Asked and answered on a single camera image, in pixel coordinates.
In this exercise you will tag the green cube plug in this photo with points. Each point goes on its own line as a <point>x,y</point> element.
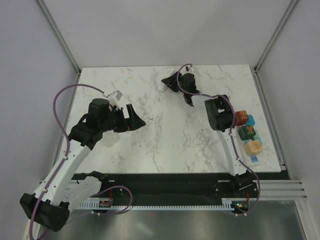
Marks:
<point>246,132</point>

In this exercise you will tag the white toothed cable duct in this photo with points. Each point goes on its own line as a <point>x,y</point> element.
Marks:
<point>103,204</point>

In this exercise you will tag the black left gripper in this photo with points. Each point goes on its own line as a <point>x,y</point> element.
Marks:
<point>131,123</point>

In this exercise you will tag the white long power strip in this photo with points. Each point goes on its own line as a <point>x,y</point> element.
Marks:
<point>249,161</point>

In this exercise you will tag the aluminium frame post left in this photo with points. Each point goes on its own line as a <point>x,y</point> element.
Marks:
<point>58,35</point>

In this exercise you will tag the beige cube plug dragon print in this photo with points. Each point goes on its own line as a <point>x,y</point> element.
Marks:
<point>253,148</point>

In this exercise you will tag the blue small adapter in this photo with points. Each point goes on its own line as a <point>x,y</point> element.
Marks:
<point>251,121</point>

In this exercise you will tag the green small adapter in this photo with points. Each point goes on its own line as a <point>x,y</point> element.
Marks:
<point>256,136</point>

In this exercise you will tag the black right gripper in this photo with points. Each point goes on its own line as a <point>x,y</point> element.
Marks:
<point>170,82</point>

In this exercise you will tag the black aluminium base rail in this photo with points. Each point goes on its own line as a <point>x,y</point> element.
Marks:
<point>169,188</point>

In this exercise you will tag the aluminium frame post right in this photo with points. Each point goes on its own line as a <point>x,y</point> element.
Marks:
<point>276,33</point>

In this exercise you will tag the red cube plug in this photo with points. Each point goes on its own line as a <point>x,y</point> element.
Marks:
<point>241,118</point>

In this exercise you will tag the aluminium frame post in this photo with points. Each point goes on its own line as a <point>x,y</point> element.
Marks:
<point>276,33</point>
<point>58,35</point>

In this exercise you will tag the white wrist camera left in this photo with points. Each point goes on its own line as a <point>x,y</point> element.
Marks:
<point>114,98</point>

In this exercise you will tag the white triangular power strip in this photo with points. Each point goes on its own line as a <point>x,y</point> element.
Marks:
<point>161,76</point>

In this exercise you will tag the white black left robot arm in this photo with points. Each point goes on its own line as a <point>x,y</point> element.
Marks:
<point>50,204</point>

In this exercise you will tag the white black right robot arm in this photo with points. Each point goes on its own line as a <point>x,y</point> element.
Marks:
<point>222,119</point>

